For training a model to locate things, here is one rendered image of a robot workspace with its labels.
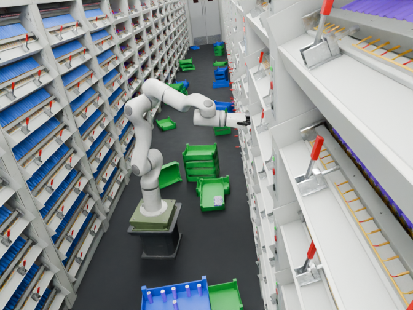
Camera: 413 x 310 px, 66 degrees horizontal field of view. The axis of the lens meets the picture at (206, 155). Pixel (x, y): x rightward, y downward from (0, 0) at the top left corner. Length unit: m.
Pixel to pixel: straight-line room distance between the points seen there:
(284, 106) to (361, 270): 0.34
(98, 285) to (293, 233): 1.82
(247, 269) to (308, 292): 1.61
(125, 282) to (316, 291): 1.82
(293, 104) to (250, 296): 1.61
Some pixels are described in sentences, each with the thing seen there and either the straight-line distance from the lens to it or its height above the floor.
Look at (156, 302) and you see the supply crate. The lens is 1.64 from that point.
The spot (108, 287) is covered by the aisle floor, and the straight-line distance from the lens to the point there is 2.36.
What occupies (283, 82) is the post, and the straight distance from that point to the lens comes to 0.62.
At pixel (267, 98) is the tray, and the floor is 1.37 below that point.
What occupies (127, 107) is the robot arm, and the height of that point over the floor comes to 1.12.
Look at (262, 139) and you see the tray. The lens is 1.15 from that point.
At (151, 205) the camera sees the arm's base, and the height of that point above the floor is 0.42.
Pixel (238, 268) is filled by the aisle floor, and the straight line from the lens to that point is 2.25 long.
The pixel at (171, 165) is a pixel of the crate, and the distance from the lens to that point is 3.14.
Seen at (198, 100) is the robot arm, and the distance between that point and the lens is 1.57.
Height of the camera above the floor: 1.65
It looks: 27 degrees down
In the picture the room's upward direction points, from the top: 8 degrees counter-clockwise
